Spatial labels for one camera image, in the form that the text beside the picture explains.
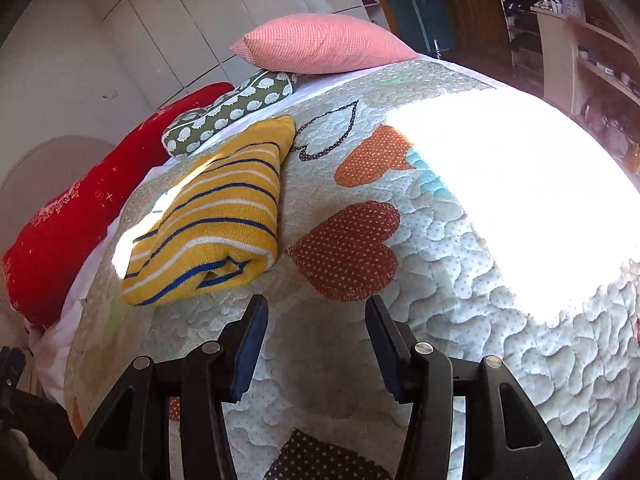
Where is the yellow striped knit sweater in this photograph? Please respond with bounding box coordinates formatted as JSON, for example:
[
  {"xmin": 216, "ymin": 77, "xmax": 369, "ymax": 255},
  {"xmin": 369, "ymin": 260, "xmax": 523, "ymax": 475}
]
[{"xmin": 122, "ymin": 115, "xmax": 295, "ymax": 307}]

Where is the white pink bed sheet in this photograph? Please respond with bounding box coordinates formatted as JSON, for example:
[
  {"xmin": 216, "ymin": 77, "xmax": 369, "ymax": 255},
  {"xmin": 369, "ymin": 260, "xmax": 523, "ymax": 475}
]
[{"xmin": 27, "ymin": 71, "xmax": 331, "ymax": 406}]

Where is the dark maroon garment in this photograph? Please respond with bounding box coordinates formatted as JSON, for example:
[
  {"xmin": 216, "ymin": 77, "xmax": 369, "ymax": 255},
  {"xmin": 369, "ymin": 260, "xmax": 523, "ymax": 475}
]
[{"xmin": 1, "ymin": 390, "xmax": 77, "ymax": 479}]

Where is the red patterned long pillow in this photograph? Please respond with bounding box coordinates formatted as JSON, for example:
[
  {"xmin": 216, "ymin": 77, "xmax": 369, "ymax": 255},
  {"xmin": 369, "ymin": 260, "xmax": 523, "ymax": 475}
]
[{"xmin": 3, "ymin": 81, "xmax": 233, "ymax": 328}]

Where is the round white headboard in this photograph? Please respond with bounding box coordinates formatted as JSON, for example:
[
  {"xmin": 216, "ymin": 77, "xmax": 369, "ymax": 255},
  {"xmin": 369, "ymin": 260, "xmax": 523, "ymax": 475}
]
[{"xmin": 1, "ymin": 136, "xmax": 115, "ymax": 252}]

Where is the quilted patchwork bedspread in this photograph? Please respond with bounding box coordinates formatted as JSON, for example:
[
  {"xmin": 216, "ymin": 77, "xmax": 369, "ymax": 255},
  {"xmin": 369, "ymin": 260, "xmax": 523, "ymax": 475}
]
[{"xmin": 64, "ymin": 58, "xmax": 639, "ymax": 479}]

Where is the green hedgehog print pillow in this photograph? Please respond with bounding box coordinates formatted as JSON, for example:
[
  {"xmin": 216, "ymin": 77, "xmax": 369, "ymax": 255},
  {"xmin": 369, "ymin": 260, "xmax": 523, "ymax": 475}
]
[{"xmin": 160, "ymin": 70, "xmax": 297, "ymax": 159}]

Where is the white shelf unit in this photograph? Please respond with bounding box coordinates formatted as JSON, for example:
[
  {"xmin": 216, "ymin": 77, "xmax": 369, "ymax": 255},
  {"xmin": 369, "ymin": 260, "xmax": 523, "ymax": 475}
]
[{"xmin": 500, "ymin": 0, "xmax": 639, "ymax": 176}]

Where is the brown wooden door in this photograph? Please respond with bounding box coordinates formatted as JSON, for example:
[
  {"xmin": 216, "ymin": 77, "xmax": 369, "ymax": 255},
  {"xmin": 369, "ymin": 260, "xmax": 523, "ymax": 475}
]
[{"xmin": 445, "ymin": 0, "xmax": 511, "ymax": 65}]

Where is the pink checked pillow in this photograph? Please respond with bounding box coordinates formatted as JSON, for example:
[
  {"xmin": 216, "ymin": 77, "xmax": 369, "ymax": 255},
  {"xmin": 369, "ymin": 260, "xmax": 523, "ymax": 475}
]
[{"xmin": 231, "ymin": 13, "xmax": 418, "ymax": 75}]

